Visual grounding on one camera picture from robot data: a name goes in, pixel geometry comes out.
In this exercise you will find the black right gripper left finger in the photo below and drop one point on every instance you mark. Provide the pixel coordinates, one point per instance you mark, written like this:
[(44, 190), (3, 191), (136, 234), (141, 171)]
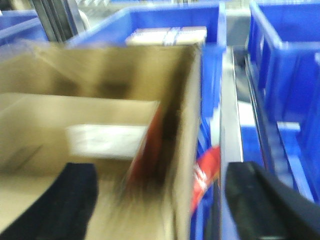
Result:
[(63, 211)]

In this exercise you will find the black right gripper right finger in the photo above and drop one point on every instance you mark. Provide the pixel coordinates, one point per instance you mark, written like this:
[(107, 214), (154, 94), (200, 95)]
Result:
[(264, 208)]

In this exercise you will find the torn cardboard box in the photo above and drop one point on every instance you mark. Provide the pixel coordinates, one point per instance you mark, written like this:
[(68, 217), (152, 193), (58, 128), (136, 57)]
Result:
[(119, 108)]

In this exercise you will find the blue storage bin centre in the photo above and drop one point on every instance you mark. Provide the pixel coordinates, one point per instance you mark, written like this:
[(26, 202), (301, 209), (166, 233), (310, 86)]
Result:
[(184, 223)]

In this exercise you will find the blue storage bin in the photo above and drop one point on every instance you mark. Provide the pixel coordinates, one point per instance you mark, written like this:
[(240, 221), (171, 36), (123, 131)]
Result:
[(184, 223), (20, 25), (284, 48)]

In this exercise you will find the red label sticker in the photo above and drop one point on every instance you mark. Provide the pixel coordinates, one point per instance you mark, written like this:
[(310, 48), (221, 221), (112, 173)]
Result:
[(206, 170)]

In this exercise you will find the blue storage bin right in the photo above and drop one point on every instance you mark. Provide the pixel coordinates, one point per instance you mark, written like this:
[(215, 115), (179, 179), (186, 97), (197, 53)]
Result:
[(284, 48)]

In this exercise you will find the white taped package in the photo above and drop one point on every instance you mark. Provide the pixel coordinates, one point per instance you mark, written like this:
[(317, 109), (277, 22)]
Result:
[(168, 36)]

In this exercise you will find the blue storage bin left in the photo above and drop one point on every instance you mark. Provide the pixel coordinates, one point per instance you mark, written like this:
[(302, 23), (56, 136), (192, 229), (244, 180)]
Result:
[(20, 25)]

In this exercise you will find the metal shelf rail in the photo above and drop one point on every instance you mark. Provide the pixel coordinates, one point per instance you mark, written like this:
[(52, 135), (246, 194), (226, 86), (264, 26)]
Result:
[(231, 148)]

